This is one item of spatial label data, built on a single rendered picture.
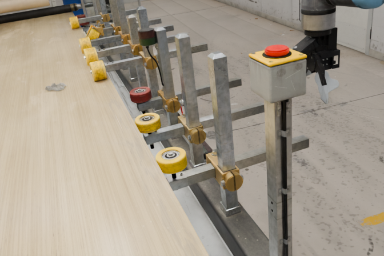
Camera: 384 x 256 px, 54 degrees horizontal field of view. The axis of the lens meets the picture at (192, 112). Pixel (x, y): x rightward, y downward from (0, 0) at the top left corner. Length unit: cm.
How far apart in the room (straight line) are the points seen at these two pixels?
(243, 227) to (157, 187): 29
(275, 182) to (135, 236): 29
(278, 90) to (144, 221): 38
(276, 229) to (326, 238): 126
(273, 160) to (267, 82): 17
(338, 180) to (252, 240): 148
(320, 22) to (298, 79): 46
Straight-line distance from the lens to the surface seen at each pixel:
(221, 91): 91
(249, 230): 105
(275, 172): 73
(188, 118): 119
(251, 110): 133
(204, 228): 119
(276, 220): 80
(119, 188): 92
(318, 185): 239
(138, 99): 141
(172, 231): 77
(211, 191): 119
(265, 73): 62
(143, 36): 133
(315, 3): 108
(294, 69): 64
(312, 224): 213
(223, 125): 94
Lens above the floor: 142
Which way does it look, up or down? 25 degrees down
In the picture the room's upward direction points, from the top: 7 degrees counter-clockwise
